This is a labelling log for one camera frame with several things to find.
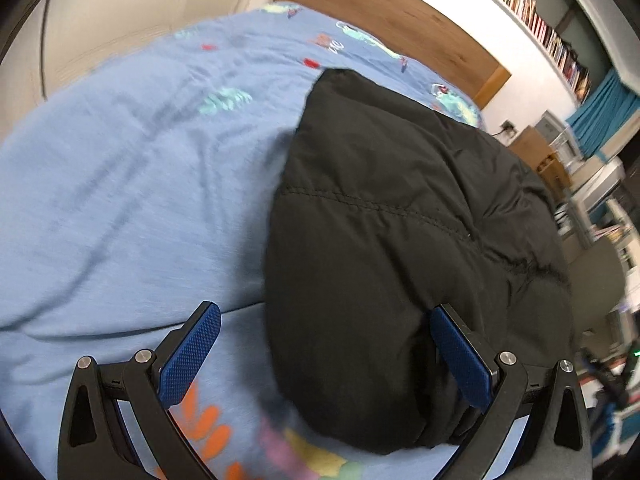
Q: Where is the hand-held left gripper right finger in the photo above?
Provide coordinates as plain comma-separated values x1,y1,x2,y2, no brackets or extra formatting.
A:
429,302,594,480

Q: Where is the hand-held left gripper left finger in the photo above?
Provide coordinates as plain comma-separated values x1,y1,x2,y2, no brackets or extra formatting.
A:
57,301,223,480

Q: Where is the black hooded puffer jacket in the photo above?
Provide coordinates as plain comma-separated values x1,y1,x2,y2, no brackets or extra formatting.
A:
262,67,577,456

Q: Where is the grey chair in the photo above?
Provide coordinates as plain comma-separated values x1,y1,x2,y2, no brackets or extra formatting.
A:
562,234,629,353

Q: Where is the blue printed bed blanket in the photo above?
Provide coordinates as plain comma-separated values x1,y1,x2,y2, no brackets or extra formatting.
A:
0,0,532,480

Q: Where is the cluttered white shelf unit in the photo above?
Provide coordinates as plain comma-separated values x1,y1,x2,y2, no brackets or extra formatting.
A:
555,157,640,266

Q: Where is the wooden nightstand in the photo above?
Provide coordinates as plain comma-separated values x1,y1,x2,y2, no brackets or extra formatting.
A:
507,126,574,197

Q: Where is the grey printer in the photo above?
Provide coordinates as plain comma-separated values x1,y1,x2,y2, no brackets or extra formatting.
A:
537,112,584,162

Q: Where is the teal curtain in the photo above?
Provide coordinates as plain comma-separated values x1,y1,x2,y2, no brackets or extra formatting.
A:
565,67,640,162

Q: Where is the wooden bed headboard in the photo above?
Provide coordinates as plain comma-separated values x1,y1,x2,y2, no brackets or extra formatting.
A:
287,0,514,111

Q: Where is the row of books on shelf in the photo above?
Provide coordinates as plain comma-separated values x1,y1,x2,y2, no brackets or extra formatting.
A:
456,0,594,104

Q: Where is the white wardrobe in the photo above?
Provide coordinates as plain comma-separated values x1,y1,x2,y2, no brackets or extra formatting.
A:
0,0,302,126

